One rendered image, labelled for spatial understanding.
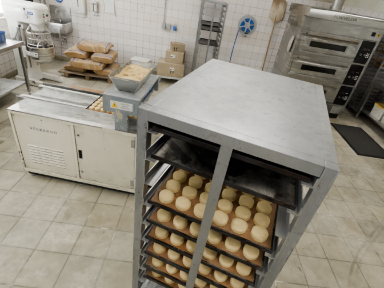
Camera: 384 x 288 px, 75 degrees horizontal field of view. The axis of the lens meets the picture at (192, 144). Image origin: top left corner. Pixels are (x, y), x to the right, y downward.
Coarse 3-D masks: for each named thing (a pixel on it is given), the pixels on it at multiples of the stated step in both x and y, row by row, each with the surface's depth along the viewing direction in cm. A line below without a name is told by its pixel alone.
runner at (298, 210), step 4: (296, 184) 71; (300, 184) 69; (296, 188) 69; (300, 188) 67; (296, 192) 68; (300, 192) 66; (296, 196) 67; (300, 196) 64; (296, 200) 65; (300, 200) 63; (296, 204) 64; (300, 204) 62; (296, 208) 63; (300, 208) 60; (288, 212) 61; (292, 212) 61; (296, 212) 62; (300, 212) 60
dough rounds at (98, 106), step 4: (100, 100) 263; (92, 104) 253; (96, 104) 254; (100, 104) 260; (92, 108) 247; (96, 108) 247; (100, 108) 253; (104, 112) 247; (108, 112) 246; (112, 112) 246; (132, 116) 246
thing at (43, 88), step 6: (42, 90) 279; (48, 90) 278; (54, 90) 277; (60, 90) 276; (66, 90) 275; (72, 96) 278; (78, 96) 277; (84, 96) 276; (90, 96) 274; (96, 96) 274
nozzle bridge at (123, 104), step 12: (144, 84) 248; (156, 84) 276; (108, 96) 217; (120, 96) 217; (132, 96) 221; (144, 96) 228; (108, 108) 223; (120, 108) 222; (132, 108) 220; (120, 120) 228
